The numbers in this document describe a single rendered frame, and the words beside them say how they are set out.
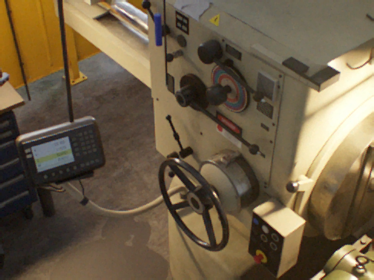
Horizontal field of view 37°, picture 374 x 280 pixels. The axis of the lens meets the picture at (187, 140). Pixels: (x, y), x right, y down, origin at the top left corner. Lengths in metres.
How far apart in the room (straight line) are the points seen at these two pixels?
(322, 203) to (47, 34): 3.01
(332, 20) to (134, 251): 2.13
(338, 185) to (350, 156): 0.11
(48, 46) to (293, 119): 3.10
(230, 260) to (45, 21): 2.51
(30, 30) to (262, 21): 2.85
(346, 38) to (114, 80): 3.22
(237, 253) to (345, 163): 0.99
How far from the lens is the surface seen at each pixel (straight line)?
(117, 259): 3.51
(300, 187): 1.90
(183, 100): 2.02
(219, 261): 2.76
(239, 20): 1.83
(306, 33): 1.80
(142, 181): 3.90
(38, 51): 4.57
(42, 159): 2.40
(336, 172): 1.97
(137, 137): 4.23
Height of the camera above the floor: 2.84
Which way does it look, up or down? 43 degrees down
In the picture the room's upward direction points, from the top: straight up
